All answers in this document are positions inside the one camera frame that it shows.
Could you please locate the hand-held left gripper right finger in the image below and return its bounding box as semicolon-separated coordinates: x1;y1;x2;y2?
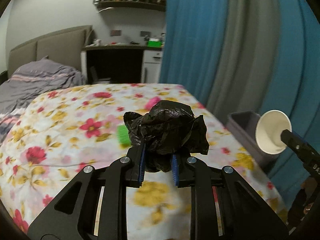
171;152;289;240

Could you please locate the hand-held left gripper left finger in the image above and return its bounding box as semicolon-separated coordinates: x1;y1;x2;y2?
27;143;147;240

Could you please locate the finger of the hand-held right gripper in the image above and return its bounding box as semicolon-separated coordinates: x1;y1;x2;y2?
280;129;316;163

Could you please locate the green grid paper cup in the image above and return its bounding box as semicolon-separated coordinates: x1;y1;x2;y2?
255;110;292;155

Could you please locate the black plastic bag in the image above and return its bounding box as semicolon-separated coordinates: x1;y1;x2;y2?
123;100;210;173

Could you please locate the grey trash bin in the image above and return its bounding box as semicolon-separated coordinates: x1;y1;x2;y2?
227;111;278;175

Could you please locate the green corrugated sheet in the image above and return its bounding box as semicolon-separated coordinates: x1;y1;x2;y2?
117;125;131;147

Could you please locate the small pink plastic bag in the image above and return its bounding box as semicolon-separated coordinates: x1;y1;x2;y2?
146;96;161;110

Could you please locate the floral tablecloth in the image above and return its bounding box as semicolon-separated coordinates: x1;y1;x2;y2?
0;83;290;240

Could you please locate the dark chair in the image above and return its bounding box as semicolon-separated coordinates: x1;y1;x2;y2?
89;66;111;84

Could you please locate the white drawer cabinet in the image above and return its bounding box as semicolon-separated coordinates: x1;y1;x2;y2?
141;49;163;83

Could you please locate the grey curtain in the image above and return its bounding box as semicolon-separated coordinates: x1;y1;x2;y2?
205;0;283;121

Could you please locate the dark desk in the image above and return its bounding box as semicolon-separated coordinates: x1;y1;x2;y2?
81;44;164;84

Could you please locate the green box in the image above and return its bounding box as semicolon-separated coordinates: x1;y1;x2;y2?
147;38;163;48

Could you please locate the blue curtain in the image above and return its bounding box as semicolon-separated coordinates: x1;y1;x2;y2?
159;0;320;180

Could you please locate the grey striped blanket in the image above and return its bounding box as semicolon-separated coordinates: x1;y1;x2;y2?
0;56;87;135

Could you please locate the grey padded headboard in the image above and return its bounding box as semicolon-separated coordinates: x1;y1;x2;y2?
7;25;93;78

